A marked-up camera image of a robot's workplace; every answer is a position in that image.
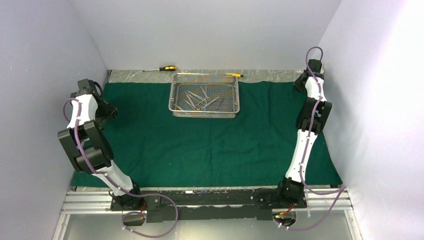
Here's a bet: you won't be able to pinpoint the wire mesh instrument tray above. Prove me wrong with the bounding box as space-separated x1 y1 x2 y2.
168 73 240 119

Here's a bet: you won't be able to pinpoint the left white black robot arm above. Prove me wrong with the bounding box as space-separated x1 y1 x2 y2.
57 79 144 209

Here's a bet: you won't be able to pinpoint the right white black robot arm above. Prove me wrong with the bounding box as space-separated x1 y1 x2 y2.
277 59 332 204

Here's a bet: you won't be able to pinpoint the steel surgical forceps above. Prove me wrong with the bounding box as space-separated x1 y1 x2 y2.
185 91 200 111

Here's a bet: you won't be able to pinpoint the steel surgical scissors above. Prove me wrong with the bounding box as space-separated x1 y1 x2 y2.
200 86 211 104

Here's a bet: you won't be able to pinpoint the small yellow screwdriver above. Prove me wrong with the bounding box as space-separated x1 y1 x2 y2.
225 73 245 78

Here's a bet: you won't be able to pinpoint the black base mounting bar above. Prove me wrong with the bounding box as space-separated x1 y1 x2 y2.
110 187 308 223

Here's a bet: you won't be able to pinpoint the yellow black handled screwdriver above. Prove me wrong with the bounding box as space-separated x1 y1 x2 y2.
142 65 178 72

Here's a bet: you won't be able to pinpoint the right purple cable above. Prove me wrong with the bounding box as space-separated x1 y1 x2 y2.
273 46 347 232

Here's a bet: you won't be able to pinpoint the aluminium front rail frame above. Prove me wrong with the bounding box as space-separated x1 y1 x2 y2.
52 188 362 240

